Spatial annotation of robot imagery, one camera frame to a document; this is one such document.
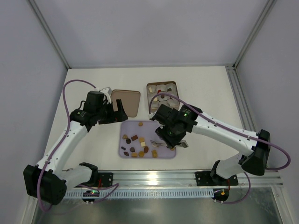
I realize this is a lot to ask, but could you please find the rose gold tin lid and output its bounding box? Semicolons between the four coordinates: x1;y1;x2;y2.
111;90;141;118

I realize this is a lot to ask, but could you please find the lilac plastic tray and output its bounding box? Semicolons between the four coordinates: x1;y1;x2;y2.
119;120;176;159

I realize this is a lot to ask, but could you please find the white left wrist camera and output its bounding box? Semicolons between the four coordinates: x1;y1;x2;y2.
94;87;112;102

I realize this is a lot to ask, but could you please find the caramel cube chocolate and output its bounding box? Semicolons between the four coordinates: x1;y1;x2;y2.
152;150;157;158

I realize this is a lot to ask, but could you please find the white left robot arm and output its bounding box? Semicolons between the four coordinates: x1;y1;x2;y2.
23;87;128;205

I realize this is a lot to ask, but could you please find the aluminium mounting rail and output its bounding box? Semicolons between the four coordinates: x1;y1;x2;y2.
63;168;285;194

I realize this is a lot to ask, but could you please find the slotted cable duct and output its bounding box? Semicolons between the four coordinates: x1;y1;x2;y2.
64;188;214;200

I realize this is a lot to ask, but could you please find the brown rectangular chocolate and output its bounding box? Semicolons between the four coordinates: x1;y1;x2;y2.
131;135;138;141

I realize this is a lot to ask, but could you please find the brown oval chocolate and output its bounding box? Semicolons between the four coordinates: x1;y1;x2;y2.
143;146;149;153

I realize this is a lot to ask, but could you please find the rose gold tin box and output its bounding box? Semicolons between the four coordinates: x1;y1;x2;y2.
146;81;180;112

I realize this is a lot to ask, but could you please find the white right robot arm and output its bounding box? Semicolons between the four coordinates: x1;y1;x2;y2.
150;105;270;185

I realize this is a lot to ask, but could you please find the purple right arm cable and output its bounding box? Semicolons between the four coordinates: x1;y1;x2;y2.
149;92;292;205

